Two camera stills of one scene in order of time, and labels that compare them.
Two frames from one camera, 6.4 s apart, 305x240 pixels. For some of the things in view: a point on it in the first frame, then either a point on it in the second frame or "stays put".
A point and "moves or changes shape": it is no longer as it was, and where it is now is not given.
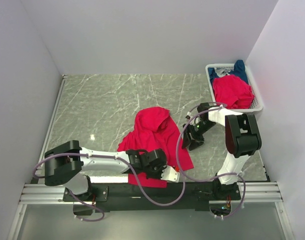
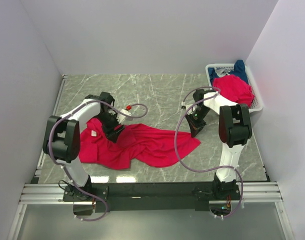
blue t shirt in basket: x=239 y=71 stays put
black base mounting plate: x=113 y=197 stays put
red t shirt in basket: x=232 y=91 stays put
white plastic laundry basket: x=257 y=105 stays put
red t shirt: x=155 y=128 moves or changes shape
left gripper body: x=154 y=172 → x=110 y=122
